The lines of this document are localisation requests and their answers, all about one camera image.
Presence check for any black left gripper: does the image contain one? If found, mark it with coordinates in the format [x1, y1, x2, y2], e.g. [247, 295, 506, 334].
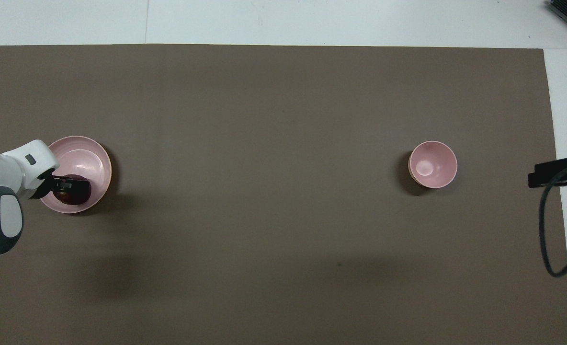
[29, 169, 91, 200]

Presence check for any dark red apple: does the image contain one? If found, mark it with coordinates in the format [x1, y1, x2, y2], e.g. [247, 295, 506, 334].
[55, 186, 92, 206]

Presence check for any pink plate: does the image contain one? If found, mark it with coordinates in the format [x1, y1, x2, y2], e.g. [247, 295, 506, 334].
[39, 136, 113, 214]

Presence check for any pink bowl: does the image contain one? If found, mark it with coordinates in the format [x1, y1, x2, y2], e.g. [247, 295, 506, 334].
[408, 140, 458, 189]

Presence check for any brown table mat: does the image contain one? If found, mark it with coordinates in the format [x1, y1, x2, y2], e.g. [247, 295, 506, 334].
[0, 44, 567, 345]

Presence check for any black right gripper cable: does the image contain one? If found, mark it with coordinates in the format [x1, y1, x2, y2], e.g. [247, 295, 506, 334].
[539, 161, 567, 278]

